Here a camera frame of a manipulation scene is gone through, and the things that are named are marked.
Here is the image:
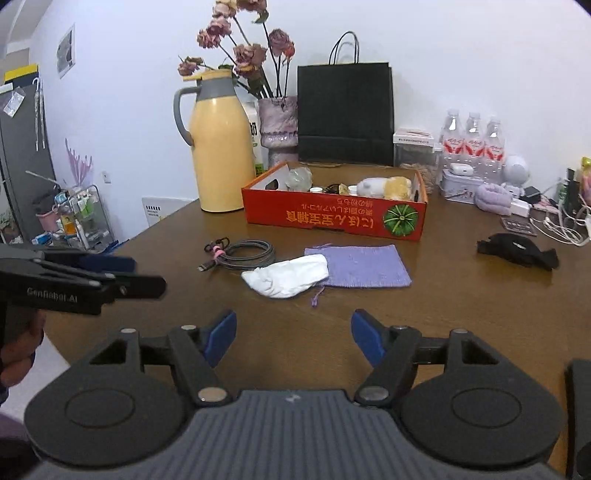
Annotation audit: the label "yellow and black box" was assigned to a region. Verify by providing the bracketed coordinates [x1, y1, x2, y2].
[3, 64, 40, 85]

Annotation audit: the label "purple drawstring pouch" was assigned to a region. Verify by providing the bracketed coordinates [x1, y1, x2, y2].
[304, 243, 412, 308]

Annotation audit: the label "black paper bag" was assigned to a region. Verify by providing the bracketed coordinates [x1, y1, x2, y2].
[296, 31, 396, 168]

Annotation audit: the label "purple rolled towel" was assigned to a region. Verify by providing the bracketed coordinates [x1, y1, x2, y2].
[474, 182, 513, 216]

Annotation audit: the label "silver tin box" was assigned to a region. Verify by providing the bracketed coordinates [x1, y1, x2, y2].
[438, 168, 486, 204]

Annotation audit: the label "grey coiled cable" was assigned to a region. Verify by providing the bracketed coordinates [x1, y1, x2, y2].
[197, 237, 276, 273]

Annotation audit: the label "yellow and pink snack bag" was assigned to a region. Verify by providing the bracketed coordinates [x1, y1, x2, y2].
[579, 156, 591, 206]

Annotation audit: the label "person's dark purple clothing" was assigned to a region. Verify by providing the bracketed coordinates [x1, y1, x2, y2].
[0, 412, 34, 477]

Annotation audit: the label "dried rose bouquet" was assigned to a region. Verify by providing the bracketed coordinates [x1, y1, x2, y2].
[177, 0, 297, 100]

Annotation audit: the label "dark calculator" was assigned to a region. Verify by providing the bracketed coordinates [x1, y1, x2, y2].
[501, 216, 539, 237]

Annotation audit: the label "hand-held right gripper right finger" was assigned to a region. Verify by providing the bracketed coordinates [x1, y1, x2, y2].
[350, 308, 502, 409]

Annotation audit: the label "black strap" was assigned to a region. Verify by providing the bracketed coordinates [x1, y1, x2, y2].
[476, 233, 560, 271]

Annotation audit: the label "black upright device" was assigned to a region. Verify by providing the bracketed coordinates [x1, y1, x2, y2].
[556, 167, 583, 218]

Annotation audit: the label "purple ceramic vase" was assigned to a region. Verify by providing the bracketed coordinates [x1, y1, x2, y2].
[257, 95, 300, 169]

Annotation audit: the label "clear plastic lidded container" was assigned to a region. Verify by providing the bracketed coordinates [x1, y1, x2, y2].
[392, 128, 440, 195]

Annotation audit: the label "white wall vent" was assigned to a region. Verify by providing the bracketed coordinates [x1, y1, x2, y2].
[141, 196, 195, 227]

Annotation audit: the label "white drink carton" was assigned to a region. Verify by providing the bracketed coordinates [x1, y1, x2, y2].
[246, 102, 265, 179]

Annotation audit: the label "wall poster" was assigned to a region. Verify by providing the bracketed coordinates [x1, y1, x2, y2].
[56, 23, 76, 79]

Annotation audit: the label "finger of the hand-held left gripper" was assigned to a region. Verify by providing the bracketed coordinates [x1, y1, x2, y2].
[44, 248, 137, 273]
[99, 275, 167, 300]

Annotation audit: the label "wire storage rack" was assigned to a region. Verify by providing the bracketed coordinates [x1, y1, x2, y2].
[30, 184, 116, 253]

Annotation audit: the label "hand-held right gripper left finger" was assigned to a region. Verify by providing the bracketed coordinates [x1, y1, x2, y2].
[88, 309, 238, 408]

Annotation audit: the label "yellow thermos jug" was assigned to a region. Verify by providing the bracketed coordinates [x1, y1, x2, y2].
[172, 69, 257, 213]

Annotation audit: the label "black smartphone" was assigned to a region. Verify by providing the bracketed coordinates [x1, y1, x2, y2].
[565, 359, 591, 480]

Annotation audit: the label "white round speaker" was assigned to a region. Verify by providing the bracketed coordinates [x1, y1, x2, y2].
[502, 154, 531, 186]

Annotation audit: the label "white charging cables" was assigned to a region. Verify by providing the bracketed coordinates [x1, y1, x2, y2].
[530, 182, 591, 246]

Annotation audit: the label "white sock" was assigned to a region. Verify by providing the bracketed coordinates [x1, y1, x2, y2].
[240, 253, 330, 300]

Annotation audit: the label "person's left hand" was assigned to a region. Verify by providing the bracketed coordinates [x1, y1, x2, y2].
[0, 309, 47, 388]

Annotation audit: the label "purple flower wall decoration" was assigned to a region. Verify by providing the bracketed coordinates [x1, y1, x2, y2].
[64, 137, 93, 190]

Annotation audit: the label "grey cabinet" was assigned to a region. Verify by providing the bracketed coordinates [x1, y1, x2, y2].
[0, 76, 59, 246]

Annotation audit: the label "red cardboard box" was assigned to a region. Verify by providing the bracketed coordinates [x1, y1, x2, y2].
[241, 160, 429, 243]

